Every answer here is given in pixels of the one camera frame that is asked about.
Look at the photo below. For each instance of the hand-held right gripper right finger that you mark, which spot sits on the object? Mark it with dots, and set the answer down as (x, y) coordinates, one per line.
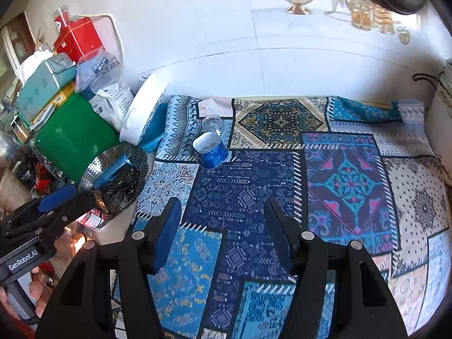
(279, 236)

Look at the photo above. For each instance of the steel steamer basket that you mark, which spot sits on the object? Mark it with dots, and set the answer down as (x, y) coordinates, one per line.
(116, 176)

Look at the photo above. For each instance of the yellow cardboard box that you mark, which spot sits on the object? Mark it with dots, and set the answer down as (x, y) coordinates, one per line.
(60, 100)

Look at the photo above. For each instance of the blue patterned tablecloth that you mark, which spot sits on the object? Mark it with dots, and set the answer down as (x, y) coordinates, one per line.
(282, 201)

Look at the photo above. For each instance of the person's left hand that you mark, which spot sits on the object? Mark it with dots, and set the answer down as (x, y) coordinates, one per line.
(39, 291)

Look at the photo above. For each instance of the green toaster oven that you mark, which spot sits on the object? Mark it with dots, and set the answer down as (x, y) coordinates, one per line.
(74, 137)

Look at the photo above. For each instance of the teal cardboard box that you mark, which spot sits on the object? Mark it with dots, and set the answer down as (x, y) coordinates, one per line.
(44, 84)

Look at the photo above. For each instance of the plastic bag of white powder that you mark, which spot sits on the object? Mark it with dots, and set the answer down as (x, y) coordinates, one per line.
(106, 88)

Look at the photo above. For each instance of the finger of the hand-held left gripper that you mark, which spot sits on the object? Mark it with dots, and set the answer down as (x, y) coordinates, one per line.
(56, 197)
(76, 204)

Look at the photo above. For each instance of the white paper packet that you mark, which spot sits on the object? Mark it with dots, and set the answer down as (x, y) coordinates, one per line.
(215, 106)

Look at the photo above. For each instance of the red tin box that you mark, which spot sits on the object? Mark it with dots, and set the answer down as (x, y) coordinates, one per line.
(79, 39)

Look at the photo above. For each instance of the white rice cooker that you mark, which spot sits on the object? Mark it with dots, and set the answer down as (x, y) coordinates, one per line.
(441, 113)

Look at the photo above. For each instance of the blue plastic strainer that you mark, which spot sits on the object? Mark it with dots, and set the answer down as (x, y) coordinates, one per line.
(155, 130)

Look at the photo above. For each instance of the clear plastic jar lid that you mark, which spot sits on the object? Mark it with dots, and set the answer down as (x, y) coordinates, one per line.
(212, 123)

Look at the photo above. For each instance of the plastic bottle with red label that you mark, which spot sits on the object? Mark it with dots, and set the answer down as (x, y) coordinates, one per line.
(92, 219)

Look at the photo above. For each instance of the clear cup with red label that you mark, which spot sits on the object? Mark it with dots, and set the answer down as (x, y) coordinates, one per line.
(61, 17)

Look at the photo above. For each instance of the gold glasses wall sticker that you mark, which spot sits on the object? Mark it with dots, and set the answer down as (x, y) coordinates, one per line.
(369, 16)

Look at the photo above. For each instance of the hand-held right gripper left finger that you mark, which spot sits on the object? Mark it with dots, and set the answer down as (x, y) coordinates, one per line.
(166, 236)

